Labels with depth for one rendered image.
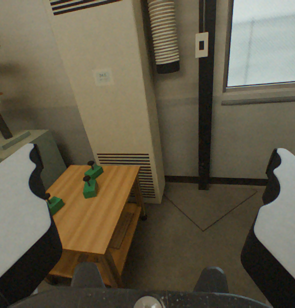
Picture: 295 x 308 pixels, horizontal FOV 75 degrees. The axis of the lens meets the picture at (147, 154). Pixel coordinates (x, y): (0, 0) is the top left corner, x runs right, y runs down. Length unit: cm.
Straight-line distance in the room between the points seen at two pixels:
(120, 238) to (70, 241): 43
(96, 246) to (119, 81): 94
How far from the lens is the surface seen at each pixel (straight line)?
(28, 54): 200
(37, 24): 190
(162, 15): 132
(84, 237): 103
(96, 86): 137
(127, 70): 127
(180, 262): 147
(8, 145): 185
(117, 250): 136
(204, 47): 138
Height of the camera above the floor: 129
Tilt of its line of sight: 31 degrees down
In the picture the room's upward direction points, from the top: 9 degrees counter-clockwise
